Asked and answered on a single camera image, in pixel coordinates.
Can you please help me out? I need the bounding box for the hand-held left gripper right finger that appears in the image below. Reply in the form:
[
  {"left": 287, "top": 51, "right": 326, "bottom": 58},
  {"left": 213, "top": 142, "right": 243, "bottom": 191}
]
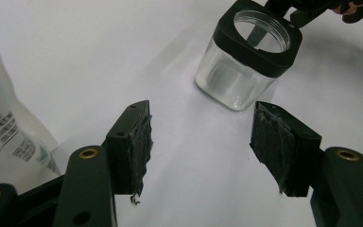
[{"left": 250, "top": 101, "right": 322, "bottom": 198}]

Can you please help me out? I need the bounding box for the square glass jar black lid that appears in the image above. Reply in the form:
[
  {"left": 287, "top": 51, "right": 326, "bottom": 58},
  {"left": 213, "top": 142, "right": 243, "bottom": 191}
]
[{"left": 194, "top": 0, "right": 303, "bottom": 113}]

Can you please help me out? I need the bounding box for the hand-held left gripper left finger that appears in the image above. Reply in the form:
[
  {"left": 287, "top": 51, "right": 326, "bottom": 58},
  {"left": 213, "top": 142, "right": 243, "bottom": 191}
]
[{"left": 105, "top": 99, "right": 154, "bottom": 206}]

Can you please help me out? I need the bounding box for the white printed stand-up pouch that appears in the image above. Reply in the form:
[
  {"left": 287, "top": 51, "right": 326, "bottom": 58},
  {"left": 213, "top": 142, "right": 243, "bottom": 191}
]
[{"left": 0, "top": 15, "right": 61, "bottom": 194}]

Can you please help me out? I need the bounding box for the white paper sheet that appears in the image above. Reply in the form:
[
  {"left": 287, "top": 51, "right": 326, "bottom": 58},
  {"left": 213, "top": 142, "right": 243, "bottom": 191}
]
[{"left": 0, "top": 0, "right": 363, "bottom": 227}]

